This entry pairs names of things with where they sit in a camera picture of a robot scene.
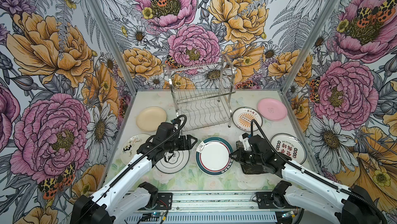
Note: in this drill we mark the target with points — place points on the white plate black rim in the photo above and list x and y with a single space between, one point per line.
173 162

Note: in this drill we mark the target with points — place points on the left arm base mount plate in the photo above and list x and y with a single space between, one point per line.
160 201

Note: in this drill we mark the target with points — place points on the green circuit board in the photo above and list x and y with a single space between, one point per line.
154 215

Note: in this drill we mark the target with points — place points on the white plate orange sunburst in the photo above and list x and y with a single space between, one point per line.
243 116

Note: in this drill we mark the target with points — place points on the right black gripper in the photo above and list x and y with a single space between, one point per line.
240 153

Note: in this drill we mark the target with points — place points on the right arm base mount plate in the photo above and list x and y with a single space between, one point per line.
265 200

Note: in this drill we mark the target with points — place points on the white plate red characters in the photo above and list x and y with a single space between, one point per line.
290 146

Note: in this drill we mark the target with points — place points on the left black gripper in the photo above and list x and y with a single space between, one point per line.
188 146

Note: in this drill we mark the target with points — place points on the white plate with black drawing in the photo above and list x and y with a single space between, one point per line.
130 147

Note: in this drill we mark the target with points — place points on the aluminium front rail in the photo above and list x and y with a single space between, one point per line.
219 201

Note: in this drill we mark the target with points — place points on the pink round plate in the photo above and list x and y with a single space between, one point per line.
272 109

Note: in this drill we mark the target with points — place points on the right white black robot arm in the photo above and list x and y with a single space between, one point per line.
303 188

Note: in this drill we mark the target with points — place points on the cream round plate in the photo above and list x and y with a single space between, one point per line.
150 118

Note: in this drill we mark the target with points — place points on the white vented panel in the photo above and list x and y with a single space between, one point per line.
206 218

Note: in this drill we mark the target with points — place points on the white plate green red rim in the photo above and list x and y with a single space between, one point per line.
213 156

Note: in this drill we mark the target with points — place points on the chrome wire dish rack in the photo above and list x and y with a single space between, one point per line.
203 92

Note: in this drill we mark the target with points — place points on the black square floral plate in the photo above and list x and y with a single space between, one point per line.
250 169

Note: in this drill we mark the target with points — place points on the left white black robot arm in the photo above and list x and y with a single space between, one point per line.
112 203

